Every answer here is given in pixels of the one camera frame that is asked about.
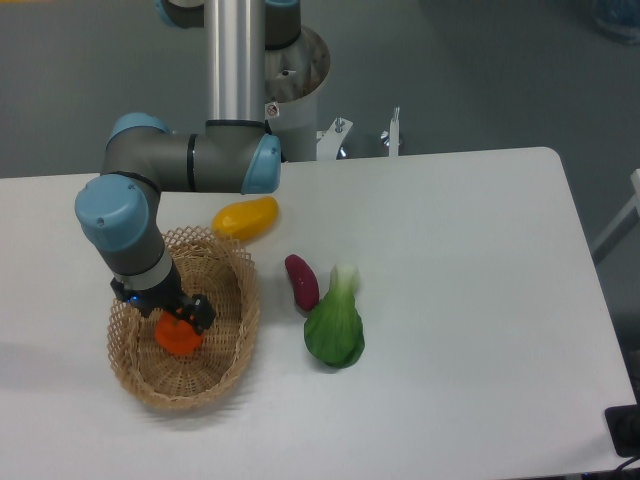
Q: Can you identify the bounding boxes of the black device at table edge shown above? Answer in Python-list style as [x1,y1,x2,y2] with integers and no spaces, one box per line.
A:
[604,404,639,458]

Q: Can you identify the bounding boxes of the purple sweet potato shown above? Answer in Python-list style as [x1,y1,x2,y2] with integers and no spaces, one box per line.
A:
[285,254,320,312]

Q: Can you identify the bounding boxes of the woven wicker basket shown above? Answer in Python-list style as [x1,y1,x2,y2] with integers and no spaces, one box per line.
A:
[107,226,260,410]

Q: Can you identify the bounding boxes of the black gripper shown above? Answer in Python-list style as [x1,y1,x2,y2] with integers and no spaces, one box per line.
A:
[110,269,217,335]

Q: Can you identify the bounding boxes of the blue water bottle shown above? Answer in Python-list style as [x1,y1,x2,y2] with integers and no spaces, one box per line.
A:
[591,0,639,45]

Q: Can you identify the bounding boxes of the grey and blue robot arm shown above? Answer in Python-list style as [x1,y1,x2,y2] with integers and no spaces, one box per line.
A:
[75,1,302,333]

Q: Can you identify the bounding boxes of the yellow mango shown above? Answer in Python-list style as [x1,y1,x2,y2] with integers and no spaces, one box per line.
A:
[211,196,279,241]

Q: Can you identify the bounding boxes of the orange fruit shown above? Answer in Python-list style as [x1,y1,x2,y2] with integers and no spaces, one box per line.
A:
[154,311,203,356]

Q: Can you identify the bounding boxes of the white frame at right edge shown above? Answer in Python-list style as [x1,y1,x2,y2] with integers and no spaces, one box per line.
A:
[591,169,639,265]

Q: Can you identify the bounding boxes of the green bok choy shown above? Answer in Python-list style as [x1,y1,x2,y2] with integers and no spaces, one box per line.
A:
[304,264,365,369]

